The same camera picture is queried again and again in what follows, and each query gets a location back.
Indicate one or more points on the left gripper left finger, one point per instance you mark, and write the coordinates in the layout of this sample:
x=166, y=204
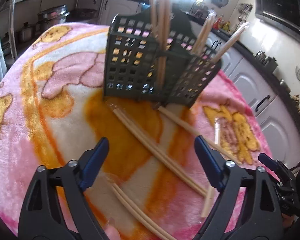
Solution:
x=41, y=216

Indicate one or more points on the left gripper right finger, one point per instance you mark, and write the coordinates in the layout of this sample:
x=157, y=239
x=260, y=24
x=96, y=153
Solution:
x=228, y=178

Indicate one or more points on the chopsticks pair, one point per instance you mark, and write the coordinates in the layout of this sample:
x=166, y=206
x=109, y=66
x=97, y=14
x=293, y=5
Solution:
x=131, y=203
x=230, y=42
x=156, y=150
x=196, y=133
x=202, y=37
x=163, y=33
x=153, y=8

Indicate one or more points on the dark green utensil basket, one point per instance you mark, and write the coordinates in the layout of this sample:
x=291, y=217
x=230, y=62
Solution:
x=136, y=68

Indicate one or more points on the person's left hand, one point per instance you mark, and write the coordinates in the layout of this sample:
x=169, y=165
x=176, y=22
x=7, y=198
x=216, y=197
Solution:
x=111, y=231

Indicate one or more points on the pink cartoon blanket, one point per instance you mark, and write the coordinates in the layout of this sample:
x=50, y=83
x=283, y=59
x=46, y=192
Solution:
x=52, y=110

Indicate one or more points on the black kettle pot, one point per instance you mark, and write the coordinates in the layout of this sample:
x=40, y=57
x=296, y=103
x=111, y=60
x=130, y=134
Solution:
x=270, y=64

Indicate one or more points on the black range hood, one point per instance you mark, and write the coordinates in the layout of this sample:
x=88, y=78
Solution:
x=282, y=14

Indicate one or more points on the steel pot stack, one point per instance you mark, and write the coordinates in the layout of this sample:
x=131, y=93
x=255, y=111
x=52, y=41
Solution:
x=52, y=16

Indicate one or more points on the metal storage shelf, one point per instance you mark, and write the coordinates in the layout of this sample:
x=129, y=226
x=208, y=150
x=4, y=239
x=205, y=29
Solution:
x=20, y=11

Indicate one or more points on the blue hanging trash bin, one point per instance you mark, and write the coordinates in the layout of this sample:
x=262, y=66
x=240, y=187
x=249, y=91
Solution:
x=145, y=5

